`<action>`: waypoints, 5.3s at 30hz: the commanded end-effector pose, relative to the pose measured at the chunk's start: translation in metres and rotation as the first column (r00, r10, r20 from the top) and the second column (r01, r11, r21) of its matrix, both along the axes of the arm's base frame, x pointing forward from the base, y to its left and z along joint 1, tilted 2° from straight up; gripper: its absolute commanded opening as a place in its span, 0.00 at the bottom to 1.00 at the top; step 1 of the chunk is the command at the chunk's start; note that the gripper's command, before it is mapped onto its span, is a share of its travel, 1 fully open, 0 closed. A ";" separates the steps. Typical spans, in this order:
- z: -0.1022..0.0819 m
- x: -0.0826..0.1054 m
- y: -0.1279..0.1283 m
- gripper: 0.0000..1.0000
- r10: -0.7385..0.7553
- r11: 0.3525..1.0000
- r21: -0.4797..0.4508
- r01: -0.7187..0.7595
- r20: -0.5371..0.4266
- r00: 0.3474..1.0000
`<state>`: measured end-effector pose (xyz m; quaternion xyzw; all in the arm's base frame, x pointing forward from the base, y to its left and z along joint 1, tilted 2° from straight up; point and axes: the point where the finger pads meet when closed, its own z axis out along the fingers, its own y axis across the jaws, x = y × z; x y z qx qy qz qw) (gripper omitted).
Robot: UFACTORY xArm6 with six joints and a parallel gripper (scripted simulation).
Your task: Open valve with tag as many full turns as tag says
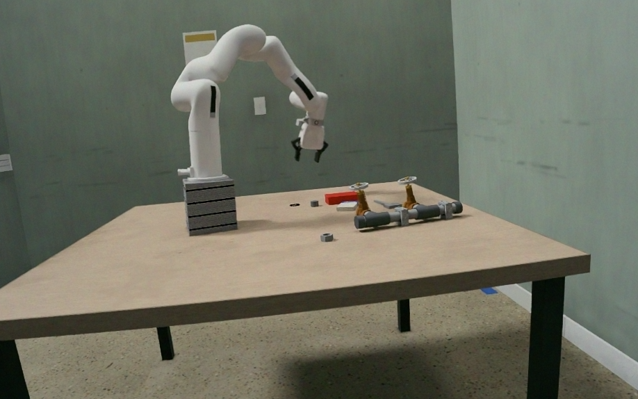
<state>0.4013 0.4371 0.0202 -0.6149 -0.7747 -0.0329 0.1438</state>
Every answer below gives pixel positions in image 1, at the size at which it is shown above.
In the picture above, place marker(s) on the grey pipe manifold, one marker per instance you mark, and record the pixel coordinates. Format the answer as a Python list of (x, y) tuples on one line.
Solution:
[(411, 209)]

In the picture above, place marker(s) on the red rectangular block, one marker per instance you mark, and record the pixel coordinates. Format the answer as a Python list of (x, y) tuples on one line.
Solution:
[(337, 198)]

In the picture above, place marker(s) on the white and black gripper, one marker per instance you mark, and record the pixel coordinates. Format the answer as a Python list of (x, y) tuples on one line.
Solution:
[(311, 137)]

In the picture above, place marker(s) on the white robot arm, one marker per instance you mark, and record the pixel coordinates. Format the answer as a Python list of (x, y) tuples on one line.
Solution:
[(196, 92)]

